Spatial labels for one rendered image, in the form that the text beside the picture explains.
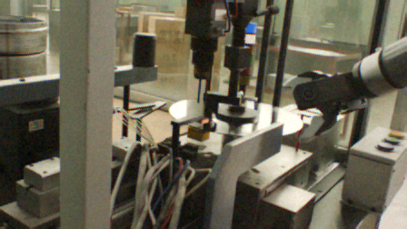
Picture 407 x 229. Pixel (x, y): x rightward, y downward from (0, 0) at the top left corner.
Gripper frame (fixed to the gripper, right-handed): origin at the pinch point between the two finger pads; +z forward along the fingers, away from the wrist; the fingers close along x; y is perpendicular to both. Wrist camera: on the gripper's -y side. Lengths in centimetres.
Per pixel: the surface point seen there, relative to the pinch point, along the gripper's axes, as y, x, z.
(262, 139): -12.8, -5.4, -4.2
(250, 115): 0.9, 3.8, 13.9
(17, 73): -41, 35, 59
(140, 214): -35.1, -13.6, 5.6
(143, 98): 15, 37, 97
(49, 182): -46.4, -3.9, 17.8
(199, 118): -15.3, 3.7, 10.9
